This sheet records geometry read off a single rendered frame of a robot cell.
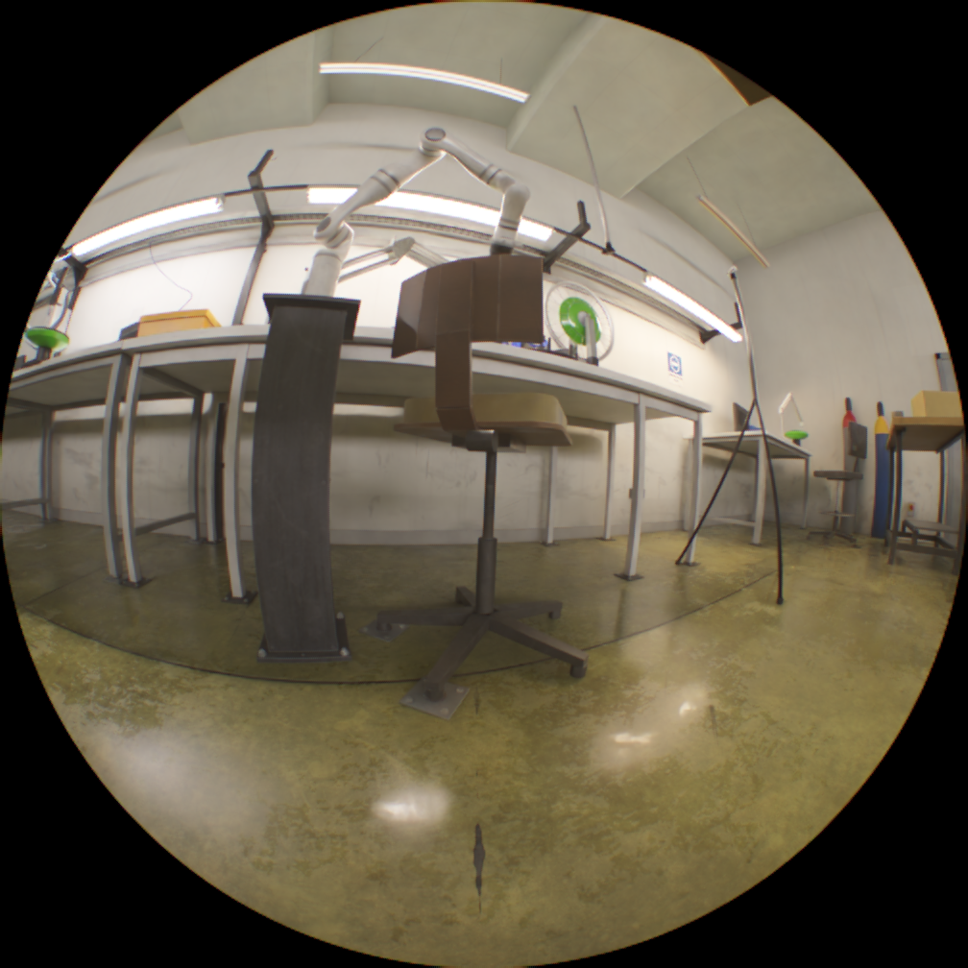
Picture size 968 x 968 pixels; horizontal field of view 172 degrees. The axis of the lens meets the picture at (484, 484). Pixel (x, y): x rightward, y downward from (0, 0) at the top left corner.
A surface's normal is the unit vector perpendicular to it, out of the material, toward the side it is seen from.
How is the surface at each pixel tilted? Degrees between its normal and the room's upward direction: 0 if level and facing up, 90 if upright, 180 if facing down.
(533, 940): 0
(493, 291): 90
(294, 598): 90
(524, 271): 90
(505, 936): 0
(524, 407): 90
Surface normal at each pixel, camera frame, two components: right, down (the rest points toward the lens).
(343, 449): 0.33, 0.05
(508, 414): -0.33, 0.02
